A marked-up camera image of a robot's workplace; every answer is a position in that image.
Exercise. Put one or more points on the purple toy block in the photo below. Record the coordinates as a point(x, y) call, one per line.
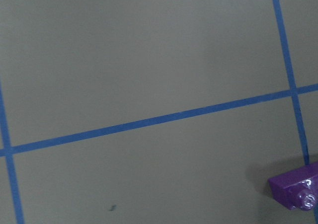
point(296, 189)

